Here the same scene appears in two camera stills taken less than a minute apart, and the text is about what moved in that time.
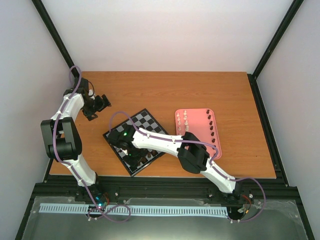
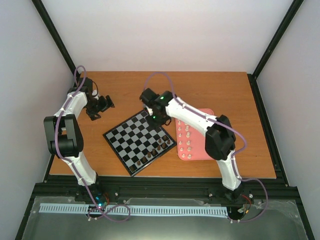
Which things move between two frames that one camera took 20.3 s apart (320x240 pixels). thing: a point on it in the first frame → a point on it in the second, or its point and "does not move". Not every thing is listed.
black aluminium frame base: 177,188 does not move
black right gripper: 134,163 → 157,125
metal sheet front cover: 272,220 does not move
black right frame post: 278,35 does not move
